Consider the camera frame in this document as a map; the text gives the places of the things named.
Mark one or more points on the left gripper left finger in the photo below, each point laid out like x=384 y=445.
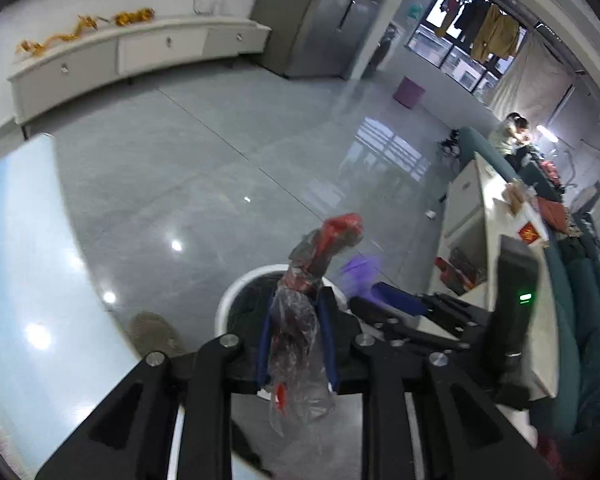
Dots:
x=169 y=417

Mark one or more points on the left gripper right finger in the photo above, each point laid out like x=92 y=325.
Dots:
x=422 y=404

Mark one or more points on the red clear plastic wrapper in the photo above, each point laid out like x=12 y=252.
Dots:
x=300 y=391

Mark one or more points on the purple plastic bag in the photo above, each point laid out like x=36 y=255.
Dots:
x=359 y=275

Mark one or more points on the white round trash bin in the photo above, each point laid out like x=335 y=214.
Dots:
x=243 y=311

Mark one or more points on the teal sofa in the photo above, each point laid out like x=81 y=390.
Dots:
x=565 y=343

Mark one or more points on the white side cabinet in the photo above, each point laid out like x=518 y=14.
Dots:
x=476 y=216

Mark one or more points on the seated person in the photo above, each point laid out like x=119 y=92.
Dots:
x=510 y=134

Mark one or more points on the purple square stool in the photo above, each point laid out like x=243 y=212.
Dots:
x=409 y=93

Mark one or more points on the hanging yellow coat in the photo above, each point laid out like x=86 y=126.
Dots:
x=498 y=35

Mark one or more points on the grey steel refrigerator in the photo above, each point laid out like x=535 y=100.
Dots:
x=314 y=38

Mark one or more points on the white low tv cabinet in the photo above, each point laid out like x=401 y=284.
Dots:
x=68 y=70

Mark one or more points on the golden dragon ornament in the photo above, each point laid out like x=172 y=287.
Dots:
x=84 y=25

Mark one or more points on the golden tiger ornament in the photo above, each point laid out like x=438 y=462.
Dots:
x=143 y=15

